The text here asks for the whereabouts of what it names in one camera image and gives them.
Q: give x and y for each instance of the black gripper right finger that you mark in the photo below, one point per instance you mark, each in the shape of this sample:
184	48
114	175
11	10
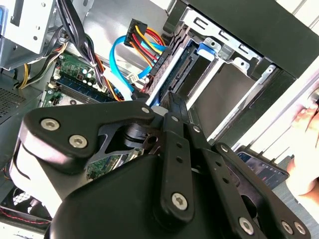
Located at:
224	174

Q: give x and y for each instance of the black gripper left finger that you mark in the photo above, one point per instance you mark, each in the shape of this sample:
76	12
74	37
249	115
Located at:
74	124

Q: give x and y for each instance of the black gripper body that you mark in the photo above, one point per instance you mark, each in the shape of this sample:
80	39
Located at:
112	211

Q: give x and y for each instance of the hard disk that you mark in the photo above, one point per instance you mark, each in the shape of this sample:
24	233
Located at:
179	72

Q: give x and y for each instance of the person's bare hand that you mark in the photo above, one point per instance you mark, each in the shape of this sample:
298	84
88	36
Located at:
309	174

